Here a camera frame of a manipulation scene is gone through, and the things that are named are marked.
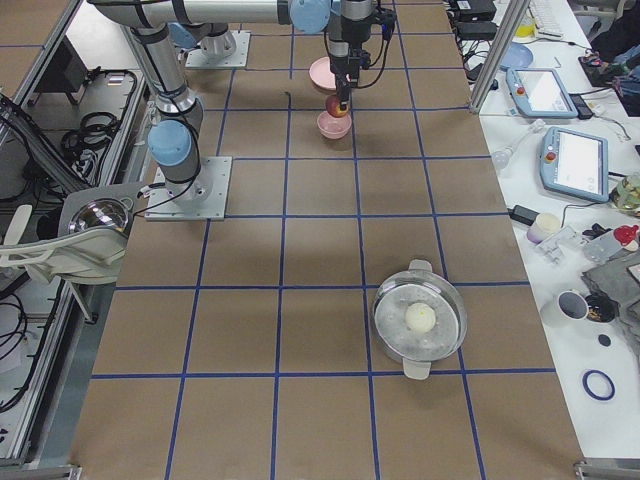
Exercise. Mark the pink bowl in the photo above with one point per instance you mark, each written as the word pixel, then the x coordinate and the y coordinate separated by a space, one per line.
pixel 333 128

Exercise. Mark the pink plate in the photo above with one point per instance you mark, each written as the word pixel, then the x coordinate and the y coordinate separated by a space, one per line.
pixel 321 76

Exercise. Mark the red apple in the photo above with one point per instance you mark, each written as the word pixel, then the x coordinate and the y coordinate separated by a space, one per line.
pixel 331 104

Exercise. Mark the white light bulb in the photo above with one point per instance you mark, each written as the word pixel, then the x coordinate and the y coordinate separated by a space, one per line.
pixel 501 157

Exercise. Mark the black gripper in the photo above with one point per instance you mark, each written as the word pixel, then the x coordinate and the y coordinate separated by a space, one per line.
pixel 340 66

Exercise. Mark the white steamed bun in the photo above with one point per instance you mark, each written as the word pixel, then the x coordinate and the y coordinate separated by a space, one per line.
pixel 420 317

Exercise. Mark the aluminium frame post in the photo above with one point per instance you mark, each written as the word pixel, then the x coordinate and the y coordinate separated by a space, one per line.
pixel 513 15

